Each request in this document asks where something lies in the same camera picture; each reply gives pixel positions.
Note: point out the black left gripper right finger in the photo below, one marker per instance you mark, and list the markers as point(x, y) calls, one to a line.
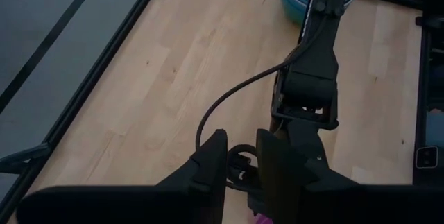
point(281, 182)

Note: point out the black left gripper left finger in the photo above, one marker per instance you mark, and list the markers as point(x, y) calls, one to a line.
point(208, 182)

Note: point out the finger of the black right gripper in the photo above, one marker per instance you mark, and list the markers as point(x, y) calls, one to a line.
point(308, 144)
point(252, 193)

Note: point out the small purple plastic bowl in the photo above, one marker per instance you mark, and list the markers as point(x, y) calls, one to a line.
point(263, 220)

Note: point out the large green plastic bowl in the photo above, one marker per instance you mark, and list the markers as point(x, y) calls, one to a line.
point(293, 13)

